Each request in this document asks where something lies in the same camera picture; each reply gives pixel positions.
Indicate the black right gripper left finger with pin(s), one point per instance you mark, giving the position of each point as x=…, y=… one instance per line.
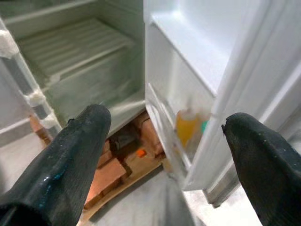
x=63, y=164

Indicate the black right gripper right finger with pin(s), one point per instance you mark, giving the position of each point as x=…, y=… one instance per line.
x=265, y=169

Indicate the grey taped fridge door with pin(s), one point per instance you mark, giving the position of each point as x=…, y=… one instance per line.
x=21, y=82

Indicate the white fridge body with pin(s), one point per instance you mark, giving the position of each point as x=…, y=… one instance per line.
x=94, y=58

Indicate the white fridge door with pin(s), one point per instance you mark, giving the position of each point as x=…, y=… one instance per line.
x=211, y=58

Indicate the wooden base board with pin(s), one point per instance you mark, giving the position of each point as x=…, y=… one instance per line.
x=127, y=186

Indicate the green capped bottle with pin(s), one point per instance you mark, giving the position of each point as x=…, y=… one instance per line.
x=205, y=126

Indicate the small orange object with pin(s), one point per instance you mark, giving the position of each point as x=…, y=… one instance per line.
x=141, y=153

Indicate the orange juice bottle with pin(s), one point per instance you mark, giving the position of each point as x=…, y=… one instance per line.
x=185, y=128

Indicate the clear door shelf rail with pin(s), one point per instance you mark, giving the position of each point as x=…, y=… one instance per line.
x=164, y=131

